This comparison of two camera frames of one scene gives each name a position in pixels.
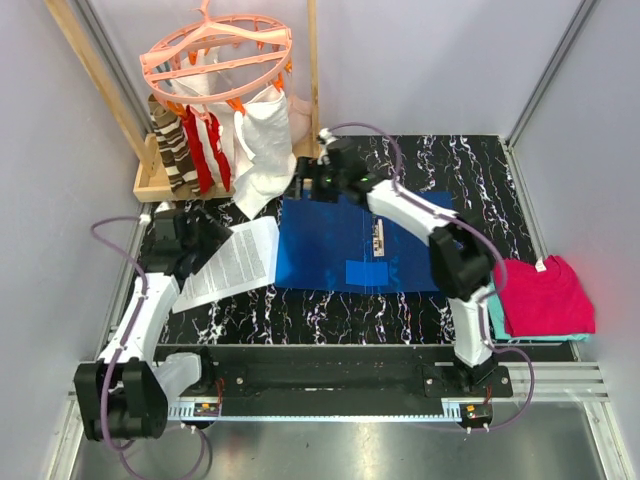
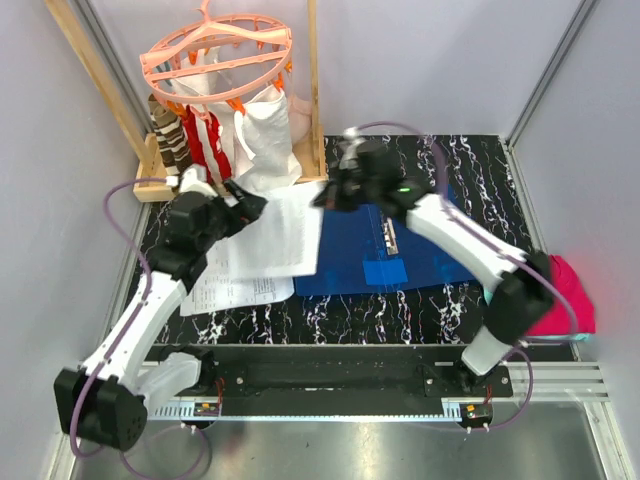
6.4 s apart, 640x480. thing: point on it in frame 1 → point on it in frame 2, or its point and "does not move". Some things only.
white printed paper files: (246, 261) → (285, 240)
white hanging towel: (264, 129) does not move
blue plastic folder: (335, 243) does not move
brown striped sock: (171, 138) does not move
